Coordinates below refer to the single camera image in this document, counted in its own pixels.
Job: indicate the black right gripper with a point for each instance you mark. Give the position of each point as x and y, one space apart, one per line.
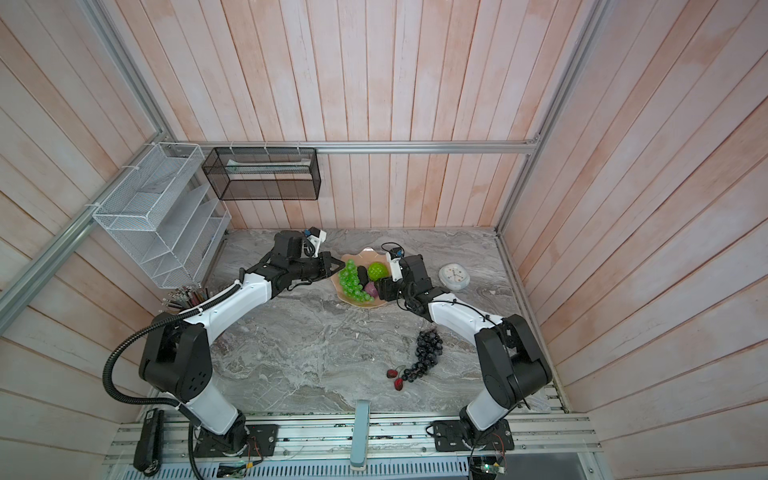
386 289

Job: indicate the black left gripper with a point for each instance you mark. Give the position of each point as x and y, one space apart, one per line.
325 260

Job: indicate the bumpy green custard apple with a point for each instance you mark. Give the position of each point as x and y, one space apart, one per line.
377 270

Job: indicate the purple fig fruit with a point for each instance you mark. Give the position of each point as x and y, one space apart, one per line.
371 290

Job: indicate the dark avocado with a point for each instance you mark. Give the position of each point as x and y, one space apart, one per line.
363 276

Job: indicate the dark purple grape bunch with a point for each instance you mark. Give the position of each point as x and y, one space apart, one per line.
429 349

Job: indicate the green grape bunch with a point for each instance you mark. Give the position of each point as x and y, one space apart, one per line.
350 284

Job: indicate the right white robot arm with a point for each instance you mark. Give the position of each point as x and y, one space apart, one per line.
512 363

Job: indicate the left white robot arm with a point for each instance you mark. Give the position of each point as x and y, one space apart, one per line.
177 356

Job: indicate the peach scalloped fruit bowl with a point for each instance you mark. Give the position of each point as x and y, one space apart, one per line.
364 258

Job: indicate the white and blue alarm clock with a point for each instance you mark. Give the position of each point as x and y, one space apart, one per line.
454 276

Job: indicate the red cherries pair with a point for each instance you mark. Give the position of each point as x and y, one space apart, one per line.
396 376

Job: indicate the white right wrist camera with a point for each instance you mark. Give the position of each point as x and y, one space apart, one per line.
394 256

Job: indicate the black wire mesh basket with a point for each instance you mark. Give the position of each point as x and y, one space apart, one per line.
263 173

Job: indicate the white wire mesh shelf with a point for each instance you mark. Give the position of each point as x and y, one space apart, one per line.
167 220

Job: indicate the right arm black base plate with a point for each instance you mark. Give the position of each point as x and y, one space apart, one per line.
460 435

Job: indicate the grey centre rail bracket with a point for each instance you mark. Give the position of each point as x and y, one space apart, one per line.
360 436

